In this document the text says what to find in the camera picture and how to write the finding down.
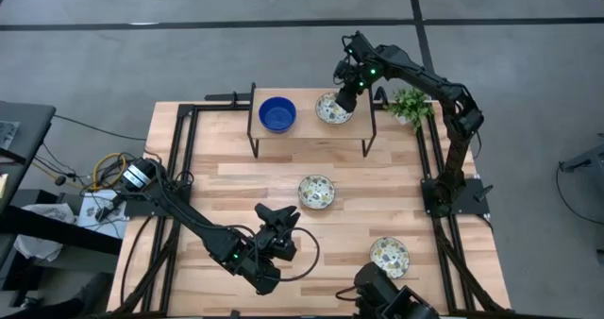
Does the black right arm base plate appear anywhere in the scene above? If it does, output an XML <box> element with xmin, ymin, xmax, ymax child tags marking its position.
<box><xmin>421</xmin><ymin>176</ymin><xmax>495</xmax><ymax>218</ymax></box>

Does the white printed paper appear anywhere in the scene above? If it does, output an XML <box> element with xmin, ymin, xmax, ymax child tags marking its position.
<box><xmin>77</xmin><ymin>189</ymin><xmax>128</xmax><ymax>240</ymax></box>

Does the black aluminium table frame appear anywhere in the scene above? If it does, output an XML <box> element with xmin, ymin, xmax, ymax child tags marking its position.
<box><xmin>110</xmin><ymin>85</ymin><xmax>509</xmax><ymax>319</ymax></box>

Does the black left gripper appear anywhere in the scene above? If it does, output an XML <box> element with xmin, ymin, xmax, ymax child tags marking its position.
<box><xmin>254</xmin><ymin>203</ymin><xmax>302</xmax><ymax>262</ymax></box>

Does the white crumpled bag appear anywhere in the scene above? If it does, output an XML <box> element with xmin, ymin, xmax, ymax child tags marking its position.
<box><xmin>13</xmin><ymin>203</ymin><xmax>76</xmax><ymax>263</ymax></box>

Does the wooden shelf with black legs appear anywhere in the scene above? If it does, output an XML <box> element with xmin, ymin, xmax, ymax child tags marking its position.
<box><xmin>245</xmin><ymin>81</ymin><xmax>378</xmax><ymax>160</ymax></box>

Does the dark grey desk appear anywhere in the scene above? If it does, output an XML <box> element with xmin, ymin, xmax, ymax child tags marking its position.
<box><xmin>0</xmin><ymin>100</ymin><xmax>57</xmax><ymax>202</ymax></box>

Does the black desk beam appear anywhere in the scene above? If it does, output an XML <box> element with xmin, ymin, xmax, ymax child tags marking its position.
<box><xmin>0</xmin><ymin>204</ymin><xmax>124</xmax><ymax>257</ymax></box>

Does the grey stand base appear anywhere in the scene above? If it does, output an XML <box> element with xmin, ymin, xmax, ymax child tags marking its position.
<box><xmin>559</xmin><ymin>132</ymin><xmax>604</xmax><ymax>174</ymax></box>

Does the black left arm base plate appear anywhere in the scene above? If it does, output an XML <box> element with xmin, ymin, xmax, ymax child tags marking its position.
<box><xmin>123</xmin><ymin>180</ymin><xmax>193</xmax><ymax>219</ymax></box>

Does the long black cable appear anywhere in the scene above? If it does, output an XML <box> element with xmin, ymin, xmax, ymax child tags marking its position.
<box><xmin>52</xmin><ymin>114</ymin><xmax>145</xmax><ymax>142</ymax></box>

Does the thin black floor cable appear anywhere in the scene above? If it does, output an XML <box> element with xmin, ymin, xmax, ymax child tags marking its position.
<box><xmin>554</xmin><ymin>163</ymin><xmax>604</xmax><ymax>226</ymax></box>

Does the green plant in white pot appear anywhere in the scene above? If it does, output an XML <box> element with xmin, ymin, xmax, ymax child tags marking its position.
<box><xmin>385</xmin><ymin>85</ymin><xmax>435</xmax><ymax>134</ymax></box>

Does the black power adapter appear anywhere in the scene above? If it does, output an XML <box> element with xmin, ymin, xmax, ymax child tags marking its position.
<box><xmin>93</xmin><ymin>204</ymin><xmax>114</xmax><ymax>224</ymax></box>

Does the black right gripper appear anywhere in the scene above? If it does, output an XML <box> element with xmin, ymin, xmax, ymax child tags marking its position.
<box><xmin>333</xmin><ymin>59</ymin><xmax>372</xmax><ymax>114</ymax></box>

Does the yellow bowl with speckled inside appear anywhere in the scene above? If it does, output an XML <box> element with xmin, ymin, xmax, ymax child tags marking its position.
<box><xmin>314</xmin><ymin>92</ymin><xmax>354</xmax><ymax>126</ymax></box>
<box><xmin>296</xmin><ymin>174</ymin><xmax>337</xmax><ymax>210</ymax></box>
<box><xmin>368</xmin><ymin>236</ymin><xmax>411</xmax><ymax>280</ymax></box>

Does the yellow cable loop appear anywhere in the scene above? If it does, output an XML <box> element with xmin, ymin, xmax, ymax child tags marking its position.
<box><xmin>92</xmin><ymin>152</ymin><xmax>128</xmax><ymax>193</ymax></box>

